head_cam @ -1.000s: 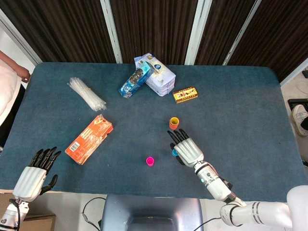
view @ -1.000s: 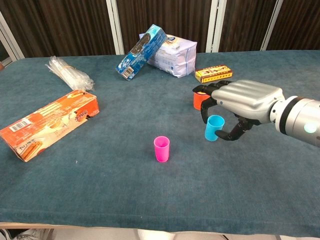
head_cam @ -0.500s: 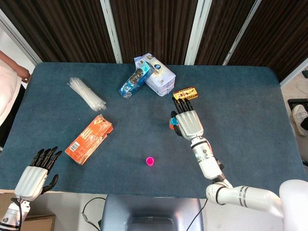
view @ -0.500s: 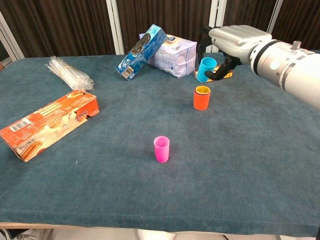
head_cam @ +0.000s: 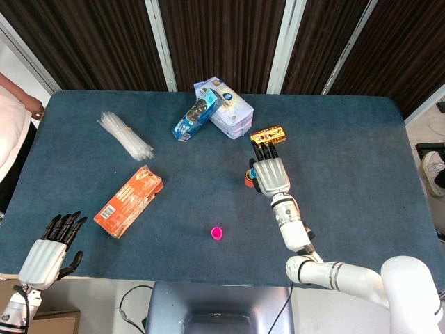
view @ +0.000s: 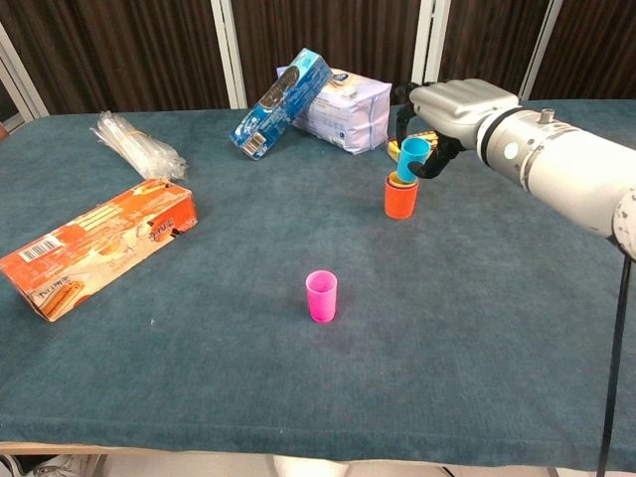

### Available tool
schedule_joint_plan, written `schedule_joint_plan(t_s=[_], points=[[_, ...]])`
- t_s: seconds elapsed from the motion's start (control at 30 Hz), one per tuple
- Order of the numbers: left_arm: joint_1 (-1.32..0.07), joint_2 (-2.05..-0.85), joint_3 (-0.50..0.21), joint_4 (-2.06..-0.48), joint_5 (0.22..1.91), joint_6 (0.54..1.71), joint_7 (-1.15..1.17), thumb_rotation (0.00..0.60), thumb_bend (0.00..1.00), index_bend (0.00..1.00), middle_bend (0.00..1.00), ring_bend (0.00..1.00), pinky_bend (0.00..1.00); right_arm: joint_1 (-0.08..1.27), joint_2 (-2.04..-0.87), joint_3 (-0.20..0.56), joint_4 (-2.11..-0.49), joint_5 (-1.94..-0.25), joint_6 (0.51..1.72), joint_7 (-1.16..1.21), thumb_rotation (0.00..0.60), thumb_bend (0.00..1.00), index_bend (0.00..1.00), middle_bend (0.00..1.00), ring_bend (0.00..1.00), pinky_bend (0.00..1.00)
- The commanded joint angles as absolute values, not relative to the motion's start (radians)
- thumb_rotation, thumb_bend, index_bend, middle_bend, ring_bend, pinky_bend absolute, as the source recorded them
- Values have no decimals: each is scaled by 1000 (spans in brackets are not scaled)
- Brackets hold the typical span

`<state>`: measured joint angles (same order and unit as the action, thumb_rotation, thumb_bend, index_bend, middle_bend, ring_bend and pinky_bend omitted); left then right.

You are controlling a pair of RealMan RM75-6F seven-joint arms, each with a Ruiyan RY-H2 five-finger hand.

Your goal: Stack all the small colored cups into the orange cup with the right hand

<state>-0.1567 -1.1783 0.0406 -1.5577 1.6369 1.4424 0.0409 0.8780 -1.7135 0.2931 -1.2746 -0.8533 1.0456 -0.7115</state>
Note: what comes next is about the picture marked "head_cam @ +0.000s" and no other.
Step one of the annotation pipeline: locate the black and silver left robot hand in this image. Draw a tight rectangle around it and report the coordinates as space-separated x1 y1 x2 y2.
17 210 88 292

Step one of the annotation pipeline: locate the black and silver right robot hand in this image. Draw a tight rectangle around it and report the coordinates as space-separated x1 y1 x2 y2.
248 141 291 200

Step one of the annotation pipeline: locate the bare person forearm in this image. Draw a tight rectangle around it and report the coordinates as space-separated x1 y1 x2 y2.
0 73 45 121

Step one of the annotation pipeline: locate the small yellow printed box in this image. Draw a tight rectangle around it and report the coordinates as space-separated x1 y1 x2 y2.
250 125 289 148

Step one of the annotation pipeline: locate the brown cardboard box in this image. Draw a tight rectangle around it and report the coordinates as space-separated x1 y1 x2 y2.
0 276 81 334

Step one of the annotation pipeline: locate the white lilac tissue pack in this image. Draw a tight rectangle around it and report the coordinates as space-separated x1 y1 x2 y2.
193 77 254 140

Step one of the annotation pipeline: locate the blue table cloth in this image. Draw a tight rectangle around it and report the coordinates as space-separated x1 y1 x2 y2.
0 89 445 292

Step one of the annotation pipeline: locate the blue cookie box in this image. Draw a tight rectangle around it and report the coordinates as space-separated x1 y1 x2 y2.
171 87 225 143

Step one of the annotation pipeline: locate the orange biscuit box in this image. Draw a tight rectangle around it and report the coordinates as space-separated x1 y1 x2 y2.
93 164 165 239

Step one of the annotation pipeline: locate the person in white shirt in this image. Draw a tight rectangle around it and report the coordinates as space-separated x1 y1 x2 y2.
0 83 35 213

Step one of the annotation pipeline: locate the grey robot chest housing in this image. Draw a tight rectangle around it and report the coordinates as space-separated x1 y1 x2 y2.
145 281 295 334

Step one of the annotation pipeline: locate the dark brown screen panel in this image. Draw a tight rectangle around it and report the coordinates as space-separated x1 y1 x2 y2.
321 0 445 119
0 0 175 92
145 0 300 94
267 0 378 95

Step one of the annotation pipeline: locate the bundle of clear plastic straws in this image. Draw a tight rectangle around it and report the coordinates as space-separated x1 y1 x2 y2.
97 111 154 161

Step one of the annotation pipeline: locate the black equipment base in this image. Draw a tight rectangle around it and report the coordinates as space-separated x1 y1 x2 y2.
415 142 445 161

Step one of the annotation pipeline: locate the white sneaker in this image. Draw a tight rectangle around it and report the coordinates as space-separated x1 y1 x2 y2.
420 151 445 198

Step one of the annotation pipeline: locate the black floor cable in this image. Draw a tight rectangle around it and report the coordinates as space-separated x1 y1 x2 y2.
118 285 154 330

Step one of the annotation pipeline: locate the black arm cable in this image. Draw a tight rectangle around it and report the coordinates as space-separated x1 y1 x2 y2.
280 282 294 315

